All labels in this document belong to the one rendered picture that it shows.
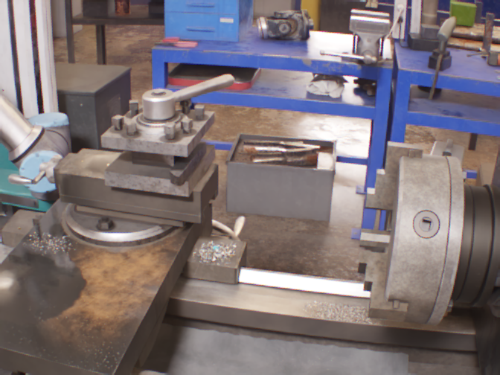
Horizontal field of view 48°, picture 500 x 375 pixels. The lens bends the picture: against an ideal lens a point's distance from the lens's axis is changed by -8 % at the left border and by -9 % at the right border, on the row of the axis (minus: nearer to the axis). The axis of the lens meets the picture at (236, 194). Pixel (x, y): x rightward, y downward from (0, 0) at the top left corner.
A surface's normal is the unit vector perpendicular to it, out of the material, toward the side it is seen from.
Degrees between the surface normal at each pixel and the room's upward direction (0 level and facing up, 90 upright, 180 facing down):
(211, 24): 90
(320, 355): 16
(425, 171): 11
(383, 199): 80
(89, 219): 0
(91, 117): 90
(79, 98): 90
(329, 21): 90
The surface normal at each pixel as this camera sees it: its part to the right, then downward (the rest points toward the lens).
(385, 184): -0.21, 0.30
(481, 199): -0.02, -0.79
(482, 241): -0.17, -0.14
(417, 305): -0.21, 0.67
